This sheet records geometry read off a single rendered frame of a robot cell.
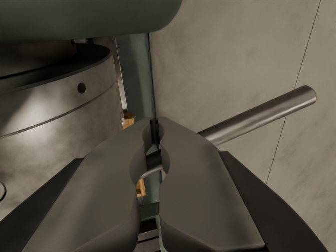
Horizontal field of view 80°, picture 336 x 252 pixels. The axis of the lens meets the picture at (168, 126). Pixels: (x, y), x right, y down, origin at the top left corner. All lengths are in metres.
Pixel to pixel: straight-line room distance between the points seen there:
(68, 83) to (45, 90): 0.02
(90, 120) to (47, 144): 0.05
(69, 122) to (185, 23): 1.31
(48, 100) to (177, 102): 1.42
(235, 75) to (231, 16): 0.42
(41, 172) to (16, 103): 0.07
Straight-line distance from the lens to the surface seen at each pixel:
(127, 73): 0.88
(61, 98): 0.21
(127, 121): 0.55
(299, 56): 2.06
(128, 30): 0.18
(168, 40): 1.45
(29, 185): 0.24
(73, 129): 0.23
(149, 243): 0.84
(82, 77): 0.23
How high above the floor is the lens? 1.39
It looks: 57 degrees down
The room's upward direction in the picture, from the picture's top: 152 degrees clockwise
